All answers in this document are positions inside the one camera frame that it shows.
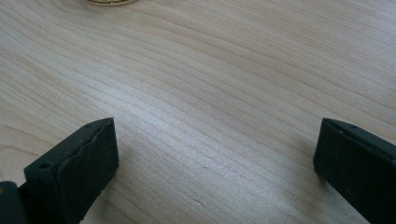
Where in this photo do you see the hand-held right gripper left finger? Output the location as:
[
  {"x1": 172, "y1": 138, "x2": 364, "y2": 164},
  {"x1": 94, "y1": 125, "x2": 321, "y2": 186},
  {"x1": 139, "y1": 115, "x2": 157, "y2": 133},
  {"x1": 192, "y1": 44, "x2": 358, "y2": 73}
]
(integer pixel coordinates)
[{"x1": 18, "y1": 117, "x2": 120, "y2": 224}]

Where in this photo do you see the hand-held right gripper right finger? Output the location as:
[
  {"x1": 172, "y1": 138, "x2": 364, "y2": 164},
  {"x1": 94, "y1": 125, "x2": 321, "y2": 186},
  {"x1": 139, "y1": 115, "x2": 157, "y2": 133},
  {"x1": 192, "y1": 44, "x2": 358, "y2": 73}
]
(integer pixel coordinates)
[{"x1": 313, "y1": 117, "x2": 396, "y2": 224}]

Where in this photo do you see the gold rimmed round object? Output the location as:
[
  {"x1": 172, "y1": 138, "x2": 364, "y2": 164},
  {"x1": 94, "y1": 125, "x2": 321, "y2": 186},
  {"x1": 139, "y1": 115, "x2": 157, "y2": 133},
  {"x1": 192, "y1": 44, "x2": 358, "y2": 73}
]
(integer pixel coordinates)
[{"x1": 83, "y1": 0, "x2": 138, "y2": 7}]

